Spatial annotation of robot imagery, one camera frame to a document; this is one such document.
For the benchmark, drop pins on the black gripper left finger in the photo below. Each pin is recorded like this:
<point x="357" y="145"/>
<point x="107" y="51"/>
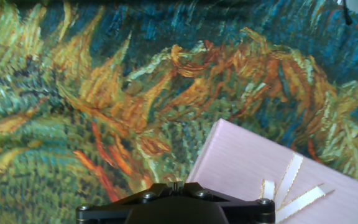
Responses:
<point x="104" y="213"/>

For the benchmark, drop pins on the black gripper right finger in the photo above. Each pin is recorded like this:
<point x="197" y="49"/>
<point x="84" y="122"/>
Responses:
<point x="247" y="213"/>

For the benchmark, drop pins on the pink ribboned casing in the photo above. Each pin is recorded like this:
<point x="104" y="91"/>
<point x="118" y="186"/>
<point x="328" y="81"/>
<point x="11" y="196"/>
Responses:
<point x="244" y="155"/>

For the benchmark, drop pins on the sunflower painting cloth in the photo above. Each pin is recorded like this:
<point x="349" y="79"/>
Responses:
<point x="104" y="93"/>

